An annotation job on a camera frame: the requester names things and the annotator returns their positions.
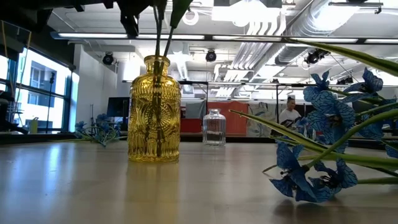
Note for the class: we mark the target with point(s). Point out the person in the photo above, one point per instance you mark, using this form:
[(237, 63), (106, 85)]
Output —
[(289, 115)]

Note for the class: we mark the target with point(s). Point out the silver ventilation duct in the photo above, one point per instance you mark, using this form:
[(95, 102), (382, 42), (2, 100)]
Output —
[(311, 28)]

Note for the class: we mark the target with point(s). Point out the yellow glass vase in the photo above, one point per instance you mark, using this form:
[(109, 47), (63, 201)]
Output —
[(154, 124)]

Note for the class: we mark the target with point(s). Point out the orange wall panel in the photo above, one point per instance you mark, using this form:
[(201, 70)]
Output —
[(230, 118)]

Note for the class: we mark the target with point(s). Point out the black overhead bar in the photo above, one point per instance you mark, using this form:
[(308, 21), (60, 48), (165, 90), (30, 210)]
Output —
[(217, 38)]

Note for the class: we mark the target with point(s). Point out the black computer screen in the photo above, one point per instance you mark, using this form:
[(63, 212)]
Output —
[(118, 107)]

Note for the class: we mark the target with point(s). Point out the black ceiling spotlight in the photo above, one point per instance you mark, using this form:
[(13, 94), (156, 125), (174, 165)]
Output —
[(314, 56), (108, 58), (211, 56)]

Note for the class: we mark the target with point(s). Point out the clear glass vase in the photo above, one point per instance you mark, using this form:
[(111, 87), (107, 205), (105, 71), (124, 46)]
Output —
[(214, 127)]

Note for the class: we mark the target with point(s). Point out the black tripod stand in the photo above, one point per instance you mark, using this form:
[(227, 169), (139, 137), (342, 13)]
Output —
[(50, 102)]

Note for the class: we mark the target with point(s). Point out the blue artificial flower stem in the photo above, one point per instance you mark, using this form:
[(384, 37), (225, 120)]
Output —
[(329, 115), (102, 124), (303, 123)]

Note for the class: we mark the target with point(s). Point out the green flower stems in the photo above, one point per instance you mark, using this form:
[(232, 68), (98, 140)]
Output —
[(180, 12)]

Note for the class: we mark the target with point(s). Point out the yellow-green container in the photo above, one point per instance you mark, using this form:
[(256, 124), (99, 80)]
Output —
[(33, 126)]

